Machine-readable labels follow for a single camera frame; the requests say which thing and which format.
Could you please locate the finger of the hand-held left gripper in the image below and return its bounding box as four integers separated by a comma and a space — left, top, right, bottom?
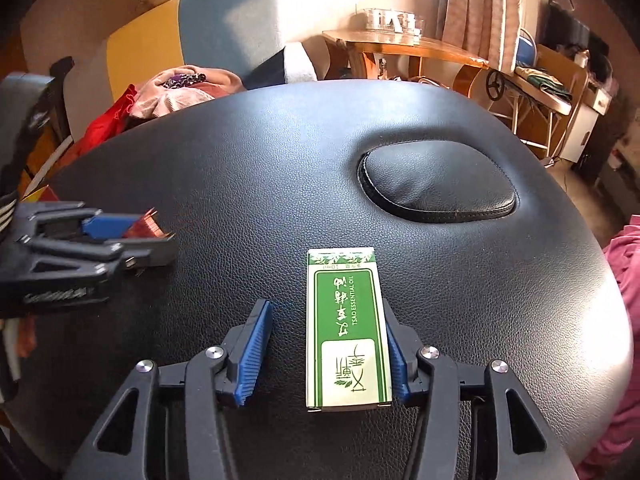
22, 201, 141, 241
15, 237, 177, 283

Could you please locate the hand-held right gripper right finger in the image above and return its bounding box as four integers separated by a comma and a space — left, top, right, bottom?
382, 305, 566, 480

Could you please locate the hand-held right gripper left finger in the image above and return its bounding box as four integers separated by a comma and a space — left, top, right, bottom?
62, 298, 275, 480

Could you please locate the brown sachet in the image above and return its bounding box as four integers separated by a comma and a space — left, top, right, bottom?
122, 210, 176, 243

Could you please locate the green and white carton box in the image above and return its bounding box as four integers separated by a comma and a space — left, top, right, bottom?
304, 247, 393, 413

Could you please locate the red and gold box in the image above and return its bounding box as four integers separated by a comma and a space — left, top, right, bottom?
20, 184, 55, 206

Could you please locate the red cloth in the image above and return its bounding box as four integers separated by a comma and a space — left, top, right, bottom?
75, 84, 138, 161

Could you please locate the pink cloth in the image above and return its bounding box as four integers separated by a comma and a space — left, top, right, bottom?
134, 66, 246, 120

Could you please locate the purple patterned cloth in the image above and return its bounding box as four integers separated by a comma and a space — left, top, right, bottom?
165, 72, 207, 88

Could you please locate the black leather face cushion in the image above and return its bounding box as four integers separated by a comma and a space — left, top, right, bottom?
359, 141, 518, 224

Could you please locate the blue and yellow armchair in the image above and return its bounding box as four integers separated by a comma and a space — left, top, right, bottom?
62, 0, 321, 143

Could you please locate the pink bed blanket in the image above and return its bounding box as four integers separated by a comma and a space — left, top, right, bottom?
575, 215, 640, 480

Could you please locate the black hand wheel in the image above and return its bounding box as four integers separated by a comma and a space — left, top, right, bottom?
485, 69, 506, 103

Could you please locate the white cabinet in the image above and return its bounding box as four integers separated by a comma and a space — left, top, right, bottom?
565, 80, 613, 163

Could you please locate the green folded cloth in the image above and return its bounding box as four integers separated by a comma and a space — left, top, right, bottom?
515, 65, 573, 103

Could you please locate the wooden side table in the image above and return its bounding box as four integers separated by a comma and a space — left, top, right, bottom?
322, 29, 491, 96

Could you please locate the clear plastic organizer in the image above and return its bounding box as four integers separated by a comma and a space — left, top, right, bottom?
364, 7, 426, 36

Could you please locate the pink patterned curtain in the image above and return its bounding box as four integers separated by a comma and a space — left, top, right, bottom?
442, 0, 523, 73

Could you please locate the black monitor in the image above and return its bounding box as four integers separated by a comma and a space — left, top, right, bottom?
542, 7, 613, 66

